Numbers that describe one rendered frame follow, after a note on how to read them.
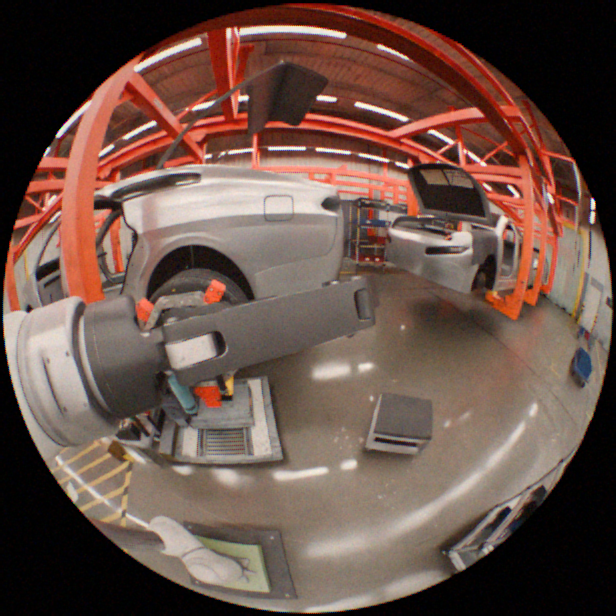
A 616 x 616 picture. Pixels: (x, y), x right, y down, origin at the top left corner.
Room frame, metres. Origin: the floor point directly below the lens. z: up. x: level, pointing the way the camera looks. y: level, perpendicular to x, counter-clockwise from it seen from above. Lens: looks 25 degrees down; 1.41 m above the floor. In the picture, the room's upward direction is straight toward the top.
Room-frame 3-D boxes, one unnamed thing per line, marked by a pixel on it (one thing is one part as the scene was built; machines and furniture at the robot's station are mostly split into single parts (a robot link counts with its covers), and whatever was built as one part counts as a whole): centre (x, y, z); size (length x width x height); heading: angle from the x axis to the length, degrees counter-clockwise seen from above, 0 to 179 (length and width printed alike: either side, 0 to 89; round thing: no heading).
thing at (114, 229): (2.65, 3.65, 1.75); 0.20 x 0.18 x 2.45; 15
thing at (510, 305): (1.82, -2.90, 1.75); 0.68 x 0.16 x 2.45; 15
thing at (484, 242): (1.94, -2.20, 1.36); 0.71 x 0.30 x 0.51; 105
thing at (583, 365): (-0.02, -5.26, 0.48); 1.00 x 0.61 x 0.96; 104
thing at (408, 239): (3.16, -3.67, 1.49); 4.95 x 1.86 x 1.59; 105
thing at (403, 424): (0.69, -0.64, 0.17); 0.43 x 0.36 x 0.34; 67
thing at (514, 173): (2.89, -2.62, 2.55); 2.58 x 0.12 x 0.40; 15
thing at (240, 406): (0.91, 0.63, 0.32); 0.40 x 0.30 x 0.28; 105
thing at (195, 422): (0.90, 0.67, 0.13); 0.50 x 0.36 x 0.10; 105
